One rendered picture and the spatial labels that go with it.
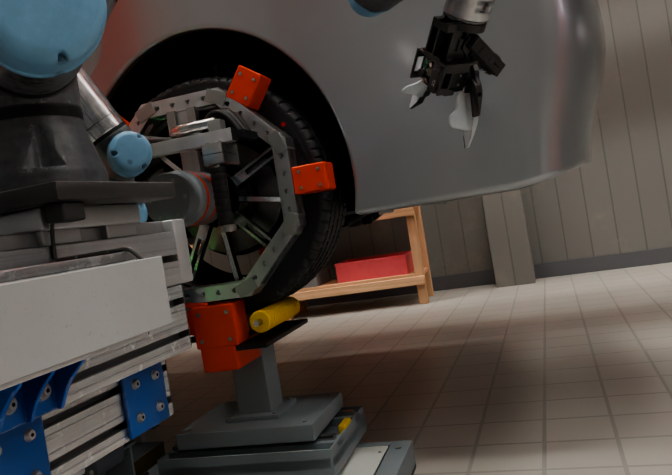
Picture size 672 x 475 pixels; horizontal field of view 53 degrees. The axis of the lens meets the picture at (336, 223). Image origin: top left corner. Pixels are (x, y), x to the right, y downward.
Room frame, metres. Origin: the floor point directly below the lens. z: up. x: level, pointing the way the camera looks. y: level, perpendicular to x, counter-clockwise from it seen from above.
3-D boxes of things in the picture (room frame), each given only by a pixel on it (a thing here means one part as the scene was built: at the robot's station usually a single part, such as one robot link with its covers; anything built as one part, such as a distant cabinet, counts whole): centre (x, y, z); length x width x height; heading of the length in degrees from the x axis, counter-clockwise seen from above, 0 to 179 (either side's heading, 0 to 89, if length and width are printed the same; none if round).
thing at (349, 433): (1.94, 0.30, 0.13); 0.50 x 0.36 x 0.10; 74
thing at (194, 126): (1.63, 0.28, 1.03); 0.19 x 0.18 x 0.11; 164
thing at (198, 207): (1.70, 0.36, 0.85); 0.21 x 0.14 x 0.14; 164
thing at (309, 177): (1.69, 0.04, 0.85); 0.09 x 0.08 x 0.07; 74
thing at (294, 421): (1.94, 0.30, 0.32); 0.40 x 0.30 x 0.28; 74
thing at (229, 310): (1.81, 0.33, 0.48); 0.16 x 0.12 x 0.17; 164
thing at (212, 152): (1.53, 0.23, 0.93); 0.09 x 0.05 x 0.05; 164
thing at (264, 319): (1.84, 0.20, 0.51); 0.29 x 0.06 x 0.06; 164
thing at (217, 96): (1.77, 0.34, 0.85); 0.54 x 0.07 x 0.54; 74
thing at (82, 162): (0.80, 0.34, 0.87); 0.15 x 0.15 x 0.10
